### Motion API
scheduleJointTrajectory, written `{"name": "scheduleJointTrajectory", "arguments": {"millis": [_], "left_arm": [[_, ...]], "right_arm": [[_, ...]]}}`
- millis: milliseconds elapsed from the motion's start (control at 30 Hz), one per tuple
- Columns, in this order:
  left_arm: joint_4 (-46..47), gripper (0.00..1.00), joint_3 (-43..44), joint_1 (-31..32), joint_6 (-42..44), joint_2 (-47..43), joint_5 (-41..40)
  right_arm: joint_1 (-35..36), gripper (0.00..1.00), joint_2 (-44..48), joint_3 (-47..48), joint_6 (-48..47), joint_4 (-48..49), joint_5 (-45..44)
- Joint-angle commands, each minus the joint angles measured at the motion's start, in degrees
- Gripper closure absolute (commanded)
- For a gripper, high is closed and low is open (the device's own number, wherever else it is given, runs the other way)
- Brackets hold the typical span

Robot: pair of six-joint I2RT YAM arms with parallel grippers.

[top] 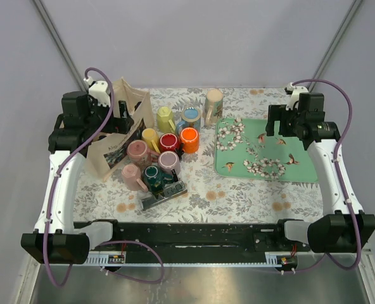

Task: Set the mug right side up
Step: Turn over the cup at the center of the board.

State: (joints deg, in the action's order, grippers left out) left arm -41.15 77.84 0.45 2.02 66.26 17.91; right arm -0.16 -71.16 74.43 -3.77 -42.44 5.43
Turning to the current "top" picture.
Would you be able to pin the yellow mug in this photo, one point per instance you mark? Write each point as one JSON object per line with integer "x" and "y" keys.
{"x": 150, "y": 137}

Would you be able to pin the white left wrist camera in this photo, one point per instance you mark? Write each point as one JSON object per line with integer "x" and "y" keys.
{"x": 99, "y": 90}

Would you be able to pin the dark green mug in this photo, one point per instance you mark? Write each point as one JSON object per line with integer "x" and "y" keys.
{"x": 156, "y": 179}

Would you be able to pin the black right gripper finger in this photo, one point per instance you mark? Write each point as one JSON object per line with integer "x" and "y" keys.
{"x": 269, "y": 128}
{"x": 283, "y": 130}

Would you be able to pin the pink octagonal mug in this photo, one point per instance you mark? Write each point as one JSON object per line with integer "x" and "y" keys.
{"x": 132, "y": 178}

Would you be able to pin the lime green mug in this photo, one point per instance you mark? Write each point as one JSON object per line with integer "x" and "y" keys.
{"x": 165, "y": 120}

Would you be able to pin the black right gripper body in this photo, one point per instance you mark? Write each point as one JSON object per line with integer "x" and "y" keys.
{"x": 279, "y": 113}

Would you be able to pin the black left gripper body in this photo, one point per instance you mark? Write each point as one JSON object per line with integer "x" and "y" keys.
{"x": 118, "y": 124}

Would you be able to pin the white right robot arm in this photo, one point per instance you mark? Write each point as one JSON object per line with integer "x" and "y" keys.
{"x": 344, "y": 226}

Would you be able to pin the white slotted cable duct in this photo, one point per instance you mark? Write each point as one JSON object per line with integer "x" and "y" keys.
{"x": 191, "y": 257}

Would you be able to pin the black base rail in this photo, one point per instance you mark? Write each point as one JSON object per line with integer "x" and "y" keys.
{"x": 159, "y": 237}

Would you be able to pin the red mug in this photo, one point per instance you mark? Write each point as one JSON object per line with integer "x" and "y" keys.
{"x": 169, "y": 142}

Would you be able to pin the orange mug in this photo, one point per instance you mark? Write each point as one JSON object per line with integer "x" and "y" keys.
{"x": 190, "y": 139}

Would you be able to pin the lavender mug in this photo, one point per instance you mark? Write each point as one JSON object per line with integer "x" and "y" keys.
{"x": 169, "y": 161}

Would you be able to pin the beige floral mug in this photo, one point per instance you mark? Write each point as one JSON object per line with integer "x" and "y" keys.
{"x": 213, "y": 106}

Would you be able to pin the green floral tray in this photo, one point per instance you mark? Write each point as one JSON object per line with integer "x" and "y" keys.
{"x": 243, "y": 150}

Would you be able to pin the floral table mat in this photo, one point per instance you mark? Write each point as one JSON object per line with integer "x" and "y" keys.
{"x": 210, "y": 197}

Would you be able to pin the blue butterfly mug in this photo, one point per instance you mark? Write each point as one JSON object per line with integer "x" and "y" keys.
{"x": 190, "y": 117}

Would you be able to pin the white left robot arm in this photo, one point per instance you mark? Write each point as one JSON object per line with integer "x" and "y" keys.
{"x": 56, "y": 238}

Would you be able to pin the beige canvas tote bag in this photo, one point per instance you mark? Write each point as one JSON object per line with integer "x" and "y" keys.
{"x": 110, "y": 147}

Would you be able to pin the pink round mug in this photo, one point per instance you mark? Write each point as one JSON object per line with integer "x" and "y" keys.
{"x": 140, "y": 154}

